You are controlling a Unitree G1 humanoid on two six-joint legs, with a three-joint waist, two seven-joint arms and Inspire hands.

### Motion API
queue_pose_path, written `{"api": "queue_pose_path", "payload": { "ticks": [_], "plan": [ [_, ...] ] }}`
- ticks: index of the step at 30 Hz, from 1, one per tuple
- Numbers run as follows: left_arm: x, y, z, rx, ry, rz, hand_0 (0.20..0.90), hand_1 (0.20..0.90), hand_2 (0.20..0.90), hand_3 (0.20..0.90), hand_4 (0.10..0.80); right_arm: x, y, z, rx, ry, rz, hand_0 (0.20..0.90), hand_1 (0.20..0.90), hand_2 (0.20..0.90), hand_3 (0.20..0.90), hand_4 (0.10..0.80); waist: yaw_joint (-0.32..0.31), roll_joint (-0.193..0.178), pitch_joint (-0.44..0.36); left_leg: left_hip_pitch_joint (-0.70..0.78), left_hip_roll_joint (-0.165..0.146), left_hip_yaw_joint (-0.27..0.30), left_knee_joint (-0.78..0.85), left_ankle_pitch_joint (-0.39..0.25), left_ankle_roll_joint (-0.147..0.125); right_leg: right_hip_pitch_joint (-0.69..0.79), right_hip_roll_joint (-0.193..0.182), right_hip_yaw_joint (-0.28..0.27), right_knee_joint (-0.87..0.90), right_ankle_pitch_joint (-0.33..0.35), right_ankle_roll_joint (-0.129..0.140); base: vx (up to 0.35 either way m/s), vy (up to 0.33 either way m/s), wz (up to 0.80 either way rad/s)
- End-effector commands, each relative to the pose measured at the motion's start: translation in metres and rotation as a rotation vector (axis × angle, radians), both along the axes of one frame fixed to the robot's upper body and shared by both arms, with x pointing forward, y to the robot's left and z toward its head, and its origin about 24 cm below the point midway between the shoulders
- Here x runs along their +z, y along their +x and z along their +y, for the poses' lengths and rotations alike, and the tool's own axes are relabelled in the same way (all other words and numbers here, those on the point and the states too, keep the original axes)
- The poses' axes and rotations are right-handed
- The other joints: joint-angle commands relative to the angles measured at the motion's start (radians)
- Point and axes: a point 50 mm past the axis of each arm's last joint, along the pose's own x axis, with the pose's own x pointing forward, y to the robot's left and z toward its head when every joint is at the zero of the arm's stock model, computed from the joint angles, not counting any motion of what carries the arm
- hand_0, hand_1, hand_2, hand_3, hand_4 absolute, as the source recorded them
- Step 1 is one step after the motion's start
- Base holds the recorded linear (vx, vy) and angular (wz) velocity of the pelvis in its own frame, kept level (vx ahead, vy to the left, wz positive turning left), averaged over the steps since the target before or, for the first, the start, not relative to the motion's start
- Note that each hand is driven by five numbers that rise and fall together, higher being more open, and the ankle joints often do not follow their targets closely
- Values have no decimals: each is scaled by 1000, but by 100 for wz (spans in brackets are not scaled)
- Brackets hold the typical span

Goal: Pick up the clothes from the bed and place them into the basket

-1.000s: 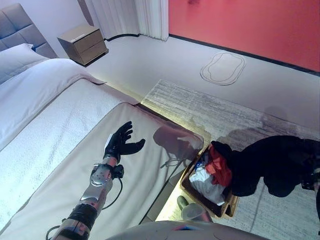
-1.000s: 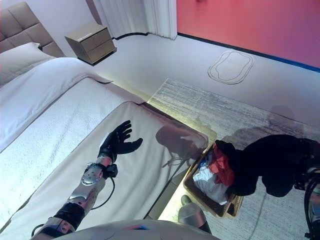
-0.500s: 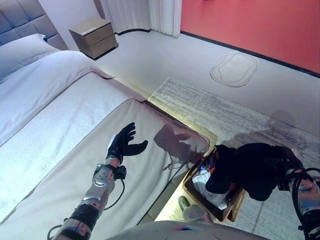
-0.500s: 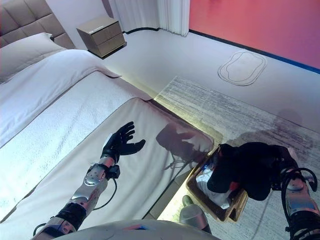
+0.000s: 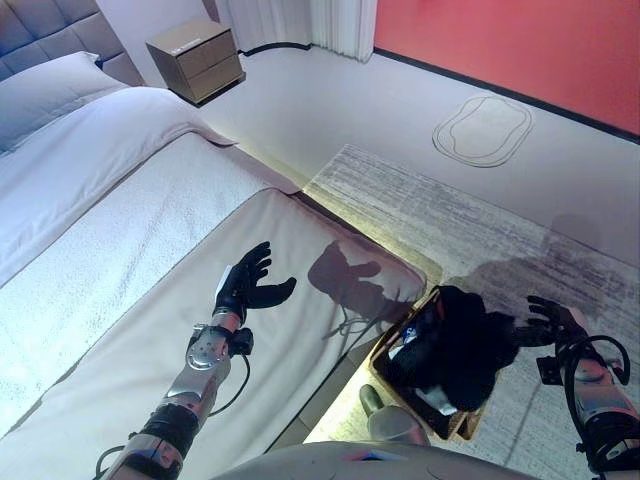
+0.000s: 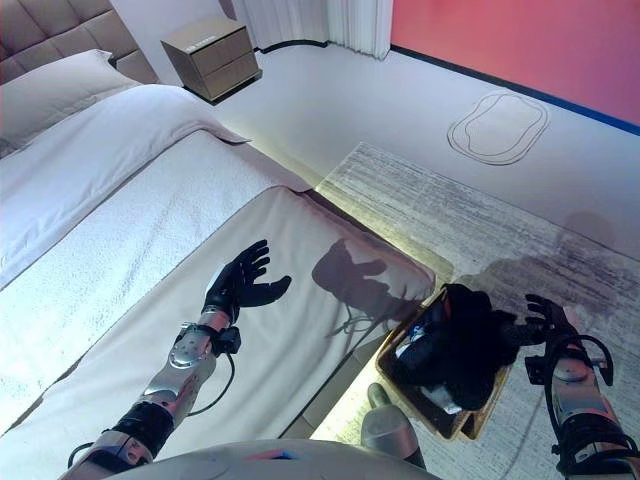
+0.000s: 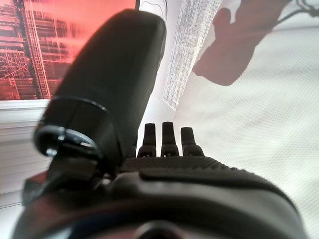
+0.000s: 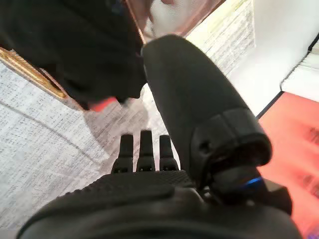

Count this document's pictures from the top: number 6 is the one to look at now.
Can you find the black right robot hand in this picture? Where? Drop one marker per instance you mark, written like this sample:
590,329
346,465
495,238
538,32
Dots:
555,325

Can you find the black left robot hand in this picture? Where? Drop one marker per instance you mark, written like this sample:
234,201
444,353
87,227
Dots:
240,285

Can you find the black garment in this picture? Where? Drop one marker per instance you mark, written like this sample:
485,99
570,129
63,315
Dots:
475,340

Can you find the dark grey garment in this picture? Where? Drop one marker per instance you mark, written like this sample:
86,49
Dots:
420,365

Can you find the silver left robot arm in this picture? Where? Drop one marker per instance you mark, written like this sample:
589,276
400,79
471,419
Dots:
187,355

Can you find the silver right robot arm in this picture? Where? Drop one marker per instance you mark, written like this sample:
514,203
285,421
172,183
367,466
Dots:
580,395

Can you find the bed with white sheets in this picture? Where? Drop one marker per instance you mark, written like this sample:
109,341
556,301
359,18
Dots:
345,390

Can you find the wooden laundry basket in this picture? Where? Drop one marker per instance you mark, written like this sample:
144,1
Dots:
400,380

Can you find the grey streaked rug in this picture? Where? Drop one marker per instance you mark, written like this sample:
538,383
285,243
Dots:
500,235

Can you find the white textured blanket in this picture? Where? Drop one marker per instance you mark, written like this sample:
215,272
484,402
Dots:
125,260

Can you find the white and blue garment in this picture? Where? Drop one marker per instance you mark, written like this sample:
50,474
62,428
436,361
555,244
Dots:
415,337

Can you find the grey robot torso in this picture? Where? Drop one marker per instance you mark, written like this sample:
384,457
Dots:
250,462

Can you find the white smooth duvet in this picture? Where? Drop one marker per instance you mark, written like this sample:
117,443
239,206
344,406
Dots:
100,165

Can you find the grey right robot leg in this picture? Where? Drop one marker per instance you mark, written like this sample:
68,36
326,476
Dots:
390,425

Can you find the white mat with dark outline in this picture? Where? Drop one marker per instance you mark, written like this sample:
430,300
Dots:
500,127

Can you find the brown wooden nightstand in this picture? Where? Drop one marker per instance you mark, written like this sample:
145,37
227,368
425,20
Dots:
215,60

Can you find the white pillow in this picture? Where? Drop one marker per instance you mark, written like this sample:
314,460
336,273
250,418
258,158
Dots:
60,95

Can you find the white curtain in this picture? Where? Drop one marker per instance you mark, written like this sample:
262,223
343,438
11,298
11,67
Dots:
325,22

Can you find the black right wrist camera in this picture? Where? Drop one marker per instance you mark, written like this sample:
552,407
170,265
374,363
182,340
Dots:
534,370

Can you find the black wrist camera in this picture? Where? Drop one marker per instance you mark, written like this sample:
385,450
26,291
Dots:
534,370
231,342

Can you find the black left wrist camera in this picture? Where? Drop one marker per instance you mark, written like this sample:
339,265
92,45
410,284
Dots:
231,342

